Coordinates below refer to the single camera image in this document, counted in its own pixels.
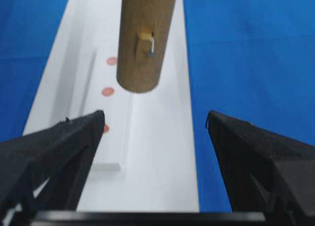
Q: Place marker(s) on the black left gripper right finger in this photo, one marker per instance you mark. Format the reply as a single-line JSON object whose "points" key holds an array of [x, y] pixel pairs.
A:
{"points": [[264, 171]]}

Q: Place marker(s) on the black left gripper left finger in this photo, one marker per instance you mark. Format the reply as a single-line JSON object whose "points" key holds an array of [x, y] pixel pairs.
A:
{"points": [[42, 174]]}

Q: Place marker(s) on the wooden mallet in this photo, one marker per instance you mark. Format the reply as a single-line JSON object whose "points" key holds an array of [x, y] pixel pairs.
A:
{"points": [[144, 30]]}

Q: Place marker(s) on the small white raised block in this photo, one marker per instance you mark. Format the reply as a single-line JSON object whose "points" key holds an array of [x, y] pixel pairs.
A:
{"points": [[83, 91]]}

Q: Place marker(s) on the large white foam board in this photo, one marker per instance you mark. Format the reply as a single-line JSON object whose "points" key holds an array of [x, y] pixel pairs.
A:
{"points": [[160, 172]]}

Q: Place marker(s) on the blue table cloth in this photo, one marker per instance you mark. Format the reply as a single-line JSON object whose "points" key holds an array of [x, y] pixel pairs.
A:
{"points": [[251, 59]]}

